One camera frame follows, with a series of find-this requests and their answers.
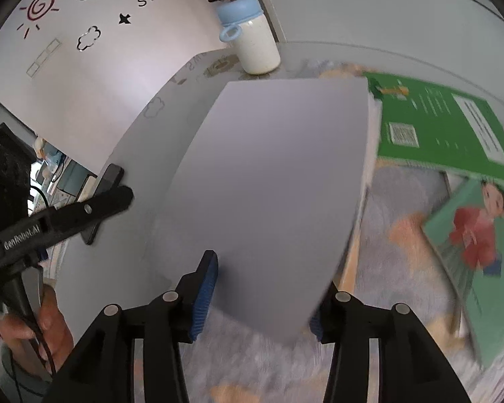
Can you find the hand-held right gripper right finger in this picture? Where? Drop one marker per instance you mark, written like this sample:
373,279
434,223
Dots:
317,329

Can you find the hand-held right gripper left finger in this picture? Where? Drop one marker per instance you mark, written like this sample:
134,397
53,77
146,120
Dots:
203,298

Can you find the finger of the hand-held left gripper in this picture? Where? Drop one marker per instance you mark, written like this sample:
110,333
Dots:
92,210

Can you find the large plain white book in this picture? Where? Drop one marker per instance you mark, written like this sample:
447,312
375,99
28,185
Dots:
269,184

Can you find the teal book red-dressed girl cover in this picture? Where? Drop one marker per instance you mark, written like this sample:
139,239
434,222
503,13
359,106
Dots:
479,294

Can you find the bright green book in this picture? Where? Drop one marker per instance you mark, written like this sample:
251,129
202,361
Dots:
437,130

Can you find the person's left forearm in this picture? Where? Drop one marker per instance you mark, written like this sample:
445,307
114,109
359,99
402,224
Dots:
21,369

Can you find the person's left hand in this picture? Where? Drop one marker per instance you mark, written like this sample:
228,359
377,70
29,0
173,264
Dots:
56,327

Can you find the black phone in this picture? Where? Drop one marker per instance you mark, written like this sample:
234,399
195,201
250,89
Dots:
109,176

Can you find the white bottle blue lid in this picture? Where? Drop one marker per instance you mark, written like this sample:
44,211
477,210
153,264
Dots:
256,46

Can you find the grey squares wall decal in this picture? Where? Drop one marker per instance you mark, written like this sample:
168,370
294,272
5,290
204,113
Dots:
44,56

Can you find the red sun wall decal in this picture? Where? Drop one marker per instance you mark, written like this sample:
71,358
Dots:
40,6

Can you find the black bird wall decal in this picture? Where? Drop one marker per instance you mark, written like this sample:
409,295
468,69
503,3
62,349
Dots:
125,18

